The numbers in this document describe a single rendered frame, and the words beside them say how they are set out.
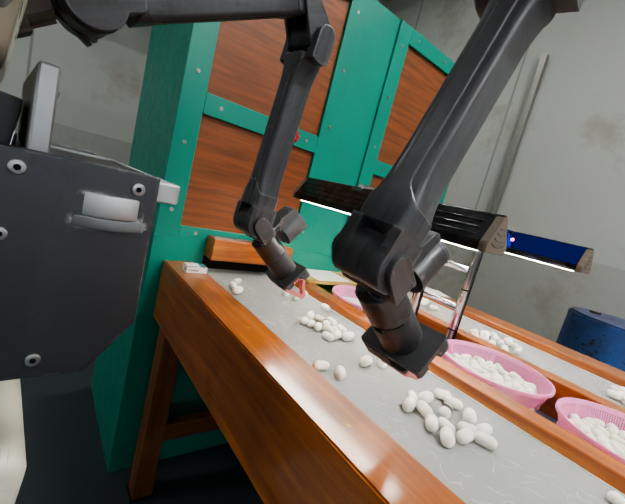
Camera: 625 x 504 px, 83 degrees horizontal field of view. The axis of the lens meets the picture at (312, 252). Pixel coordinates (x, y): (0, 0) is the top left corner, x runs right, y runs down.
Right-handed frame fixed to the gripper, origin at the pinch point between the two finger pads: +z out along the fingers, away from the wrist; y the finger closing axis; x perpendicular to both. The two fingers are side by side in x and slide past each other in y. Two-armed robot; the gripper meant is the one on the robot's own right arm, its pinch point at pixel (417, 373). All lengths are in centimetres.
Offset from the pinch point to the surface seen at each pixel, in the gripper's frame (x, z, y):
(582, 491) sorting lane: -5.7, 22.3, -19.2
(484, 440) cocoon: -1.8, 15.7, -7.2
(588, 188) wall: -229, 138, 61
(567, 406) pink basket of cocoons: -26, 43, -9
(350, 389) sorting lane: 6.8, 8.0, 12.3
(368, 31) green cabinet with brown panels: -91, -27, 81
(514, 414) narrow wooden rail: -12.2, 26.3, -5.8
